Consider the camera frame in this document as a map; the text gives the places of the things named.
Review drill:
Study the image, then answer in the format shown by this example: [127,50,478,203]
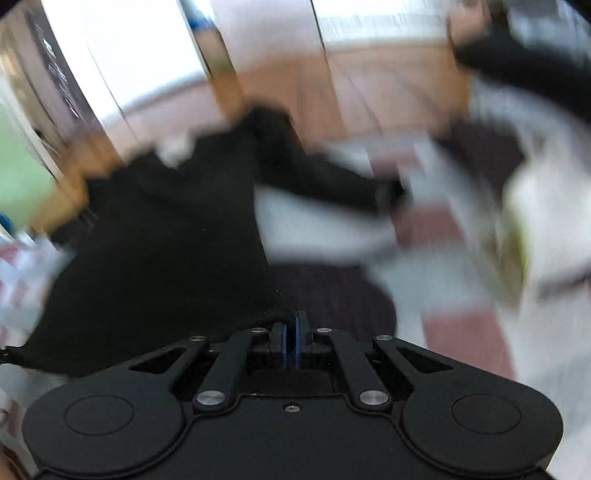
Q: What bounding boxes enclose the green door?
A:
[0,102,56,232]

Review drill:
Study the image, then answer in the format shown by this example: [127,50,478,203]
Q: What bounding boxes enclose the white wardrobe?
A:
[44,0,218,125]

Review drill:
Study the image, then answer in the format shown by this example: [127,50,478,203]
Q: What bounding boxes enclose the black shirt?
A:
[21,107,407,377]

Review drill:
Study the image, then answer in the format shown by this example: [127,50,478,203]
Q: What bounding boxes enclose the dark brown folded garment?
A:
[434,117,529,185]

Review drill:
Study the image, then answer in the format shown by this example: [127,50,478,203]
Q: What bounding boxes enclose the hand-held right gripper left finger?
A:
[128,322,289,414]

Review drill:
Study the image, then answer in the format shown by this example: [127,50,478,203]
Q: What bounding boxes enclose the black folded garment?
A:
[455,28,591,116]

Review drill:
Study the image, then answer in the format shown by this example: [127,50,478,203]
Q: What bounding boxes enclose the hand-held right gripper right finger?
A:
[295,310,455,411]

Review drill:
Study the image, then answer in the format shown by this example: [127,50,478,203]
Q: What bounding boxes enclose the striped rug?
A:
[259,134,527,384]

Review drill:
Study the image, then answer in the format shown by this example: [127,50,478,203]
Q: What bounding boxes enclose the white folded garment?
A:
[471,83,591,324]

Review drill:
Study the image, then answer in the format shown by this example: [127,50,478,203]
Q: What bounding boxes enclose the cartoon printed cloth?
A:
[0,231,70,333]

